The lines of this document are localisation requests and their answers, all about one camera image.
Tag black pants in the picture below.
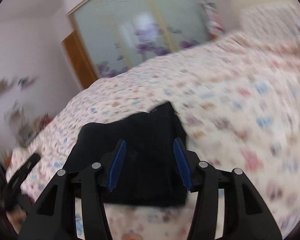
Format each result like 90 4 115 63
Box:
63 102 187 207

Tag floral pink bed blanket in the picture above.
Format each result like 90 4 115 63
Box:
6 3 300 239

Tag brown wooden door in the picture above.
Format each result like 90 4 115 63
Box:
62 31 97 89

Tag clear tube of plush toys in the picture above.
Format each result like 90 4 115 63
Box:
199 0 225 40

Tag floral pillow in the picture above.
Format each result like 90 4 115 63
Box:
240 2 300 39

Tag frosted glass sliding wardrobe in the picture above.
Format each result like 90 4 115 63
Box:
65 0 210 77

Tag white wire shelf rack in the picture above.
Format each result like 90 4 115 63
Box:
4 101 37 147

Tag white wall shelf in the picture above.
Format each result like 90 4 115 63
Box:
18 76 38 90
0 77 14 97

